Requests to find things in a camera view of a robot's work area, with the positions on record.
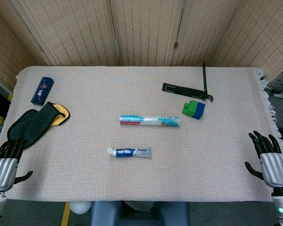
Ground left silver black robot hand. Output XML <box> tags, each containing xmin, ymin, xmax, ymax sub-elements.
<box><xmin>0</xmin><ymin>138</ymin><xmax>34</xmax><ymax>192</ymax></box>

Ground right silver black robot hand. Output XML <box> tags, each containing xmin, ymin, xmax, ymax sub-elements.
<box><xmin>244</xmin><ymin>130</ymin><xmax>283</xmax><ymax>188</ymax></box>

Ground blue white toothpaste tube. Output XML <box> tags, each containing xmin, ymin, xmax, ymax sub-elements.
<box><xmin>107</xmin><ymin>146</ymin><xmax>153</xmax><ymax>160</ymax></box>

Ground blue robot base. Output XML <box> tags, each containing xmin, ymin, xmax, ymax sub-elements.
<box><xmin>90</xmin><ymin>201</ymin><xmax>190</xmax><ymax>226</ymax></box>

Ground dark green yellow cloth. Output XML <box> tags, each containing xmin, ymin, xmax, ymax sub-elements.
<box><xmin>7</xmin><ymin>101</ymin><xmax>71</xmax><ymax>150</ymax></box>

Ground white round ball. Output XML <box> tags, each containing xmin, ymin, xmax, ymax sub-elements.
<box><xmin>69</xmin><ymin>202</ymin><xmax>92</xmax><ymax>215</ymax></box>

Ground dark blue printed box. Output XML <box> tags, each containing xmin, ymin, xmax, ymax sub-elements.
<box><xmin>30</xmin><ymin>76</ymin><xmax>55</xmax><ymax>106</ymax></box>

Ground green and blue block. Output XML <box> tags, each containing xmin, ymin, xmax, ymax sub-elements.
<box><xmin>181</xmin><ymin>100</ymin><xmax>206</xmax><ymax>120</ymax></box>

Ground black folding stand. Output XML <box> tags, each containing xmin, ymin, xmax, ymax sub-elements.
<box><xmin>162</xmin><ymin>61</ymin><xmax>214</xmax><ymax>103</ymax></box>

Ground clear plastic toothbrush package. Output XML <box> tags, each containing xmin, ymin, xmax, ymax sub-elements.
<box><xmin>119</xmin><ymin>114</ymin><xmax>182</xmax><ymax>128</ymax></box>

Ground woven white tablecloth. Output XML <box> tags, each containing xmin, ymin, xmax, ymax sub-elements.
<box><xmin>0</xmin><ymin>65</ymin><xmax>283</xmax><ymax>202</ymax></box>

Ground woven folding screen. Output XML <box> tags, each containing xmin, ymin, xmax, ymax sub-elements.
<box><xmin>0</xmin><ymin>0</ymin><xmax>283</xmax><ymax>90</ymax></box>

